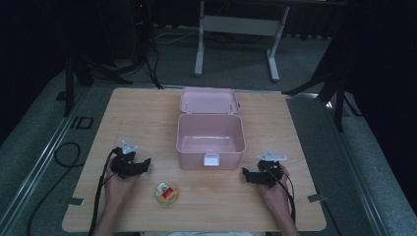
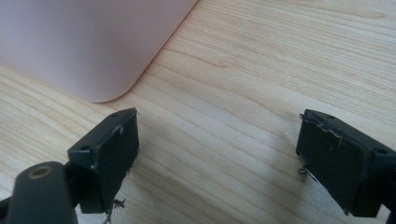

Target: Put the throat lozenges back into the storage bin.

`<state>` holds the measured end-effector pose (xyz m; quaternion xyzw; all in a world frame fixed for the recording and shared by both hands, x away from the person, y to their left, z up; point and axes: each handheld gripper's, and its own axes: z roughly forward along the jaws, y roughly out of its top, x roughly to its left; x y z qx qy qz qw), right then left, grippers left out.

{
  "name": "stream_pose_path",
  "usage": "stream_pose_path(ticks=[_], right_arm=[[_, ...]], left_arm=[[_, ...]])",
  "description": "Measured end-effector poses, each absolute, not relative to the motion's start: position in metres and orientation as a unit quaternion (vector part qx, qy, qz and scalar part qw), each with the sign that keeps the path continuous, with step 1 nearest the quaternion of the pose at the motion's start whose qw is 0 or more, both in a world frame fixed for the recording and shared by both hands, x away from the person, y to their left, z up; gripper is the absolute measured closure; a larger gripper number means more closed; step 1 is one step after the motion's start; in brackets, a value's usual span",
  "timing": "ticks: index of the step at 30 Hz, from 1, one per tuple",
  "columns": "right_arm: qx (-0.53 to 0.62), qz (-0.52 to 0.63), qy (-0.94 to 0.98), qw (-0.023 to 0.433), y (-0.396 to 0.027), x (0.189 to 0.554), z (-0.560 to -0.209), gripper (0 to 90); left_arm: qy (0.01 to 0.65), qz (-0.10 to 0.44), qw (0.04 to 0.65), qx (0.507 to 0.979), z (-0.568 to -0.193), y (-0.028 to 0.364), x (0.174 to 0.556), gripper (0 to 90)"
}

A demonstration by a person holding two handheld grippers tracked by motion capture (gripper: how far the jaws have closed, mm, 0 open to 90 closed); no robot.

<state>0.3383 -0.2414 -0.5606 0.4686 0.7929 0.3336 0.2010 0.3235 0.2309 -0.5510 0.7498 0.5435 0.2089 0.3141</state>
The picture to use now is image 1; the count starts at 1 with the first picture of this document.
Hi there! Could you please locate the grey tape strip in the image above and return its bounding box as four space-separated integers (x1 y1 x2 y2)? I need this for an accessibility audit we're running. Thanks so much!
59 196 85 207
307 193 328 203

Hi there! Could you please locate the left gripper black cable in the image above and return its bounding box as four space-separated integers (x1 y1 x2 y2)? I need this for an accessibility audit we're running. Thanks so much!
88 147 120 236

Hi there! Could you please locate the bundle of black cables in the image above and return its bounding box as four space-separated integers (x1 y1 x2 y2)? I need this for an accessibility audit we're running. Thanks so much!
111 0 165 90

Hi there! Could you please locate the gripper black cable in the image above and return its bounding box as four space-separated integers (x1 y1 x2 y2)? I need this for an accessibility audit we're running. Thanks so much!
88 147 120 236
266 162 297 225

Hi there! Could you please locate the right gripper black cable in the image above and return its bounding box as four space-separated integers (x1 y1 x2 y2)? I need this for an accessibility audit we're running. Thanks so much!
266 162 297 225

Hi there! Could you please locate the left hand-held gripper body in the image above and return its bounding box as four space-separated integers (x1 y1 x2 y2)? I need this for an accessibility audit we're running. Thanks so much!
109 140 147 180

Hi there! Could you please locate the round yellow tin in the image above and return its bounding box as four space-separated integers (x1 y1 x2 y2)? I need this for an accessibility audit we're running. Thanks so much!
154 181 180 207

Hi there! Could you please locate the white desk frame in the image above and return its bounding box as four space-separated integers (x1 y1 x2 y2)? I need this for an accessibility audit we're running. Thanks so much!
194 0 291 83

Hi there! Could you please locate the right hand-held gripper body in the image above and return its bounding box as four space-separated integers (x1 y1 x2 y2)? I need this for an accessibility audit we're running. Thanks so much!
247 150 288 190

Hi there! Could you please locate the person's right hand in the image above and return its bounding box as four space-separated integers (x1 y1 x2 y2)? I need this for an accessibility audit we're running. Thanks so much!
257 163 293 214

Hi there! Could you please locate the black tripod stand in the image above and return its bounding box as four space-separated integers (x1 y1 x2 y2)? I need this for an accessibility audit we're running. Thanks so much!
282 19 364 134
62 0 134 118

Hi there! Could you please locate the pink storage box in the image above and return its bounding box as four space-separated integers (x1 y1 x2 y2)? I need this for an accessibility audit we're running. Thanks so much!
175 87 247 171

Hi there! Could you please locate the black floor cable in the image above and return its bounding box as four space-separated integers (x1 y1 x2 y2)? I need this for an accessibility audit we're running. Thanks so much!
27 142 86 236

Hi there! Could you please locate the person's left hand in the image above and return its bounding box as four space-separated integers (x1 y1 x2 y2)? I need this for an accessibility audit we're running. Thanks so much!
103 154 142 208

